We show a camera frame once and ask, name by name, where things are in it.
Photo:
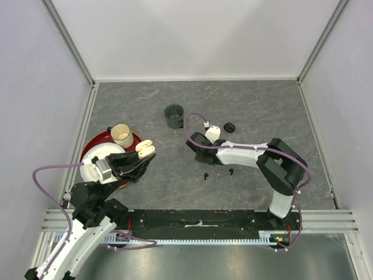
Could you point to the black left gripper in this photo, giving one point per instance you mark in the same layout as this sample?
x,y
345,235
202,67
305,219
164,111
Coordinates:
x,y
127,166

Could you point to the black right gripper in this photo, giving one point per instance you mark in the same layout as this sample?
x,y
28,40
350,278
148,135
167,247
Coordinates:
x,y
197,157

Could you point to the beige earbuds charging case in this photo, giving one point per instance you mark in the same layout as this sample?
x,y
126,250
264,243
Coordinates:
x,y
145,148

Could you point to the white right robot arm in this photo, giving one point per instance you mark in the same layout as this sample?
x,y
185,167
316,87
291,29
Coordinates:
x,y
283,168

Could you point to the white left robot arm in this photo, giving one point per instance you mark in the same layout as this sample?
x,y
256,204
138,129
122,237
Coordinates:
x,y
95,215

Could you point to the black earbuds charging case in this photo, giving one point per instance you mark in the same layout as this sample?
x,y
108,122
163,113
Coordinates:
x,y
229,127

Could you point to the white ceramic plate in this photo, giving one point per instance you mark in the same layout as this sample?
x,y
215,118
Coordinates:
x,y
98,152

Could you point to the beige ceramic cup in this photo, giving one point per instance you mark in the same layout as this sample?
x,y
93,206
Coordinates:
x,y
122,135

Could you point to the red round tray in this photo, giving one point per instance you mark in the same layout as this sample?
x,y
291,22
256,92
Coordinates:
x,y
106,137

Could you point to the dark green mug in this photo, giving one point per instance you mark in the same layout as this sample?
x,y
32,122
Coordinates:
x,y
174,114

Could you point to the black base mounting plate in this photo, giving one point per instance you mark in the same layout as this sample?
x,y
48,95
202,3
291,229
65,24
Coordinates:
x,y
196,224

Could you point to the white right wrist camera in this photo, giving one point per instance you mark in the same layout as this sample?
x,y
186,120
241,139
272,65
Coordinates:
x,y
212,132

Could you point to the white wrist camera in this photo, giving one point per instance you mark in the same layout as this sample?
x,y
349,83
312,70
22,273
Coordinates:
x,y
103,171
212,132

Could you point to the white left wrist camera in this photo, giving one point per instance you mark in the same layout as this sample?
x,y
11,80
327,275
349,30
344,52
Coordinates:
x,y
103,171

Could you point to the white slotted cable duct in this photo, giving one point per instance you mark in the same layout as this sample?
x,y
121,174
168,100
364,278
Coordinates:
x,y
116,239

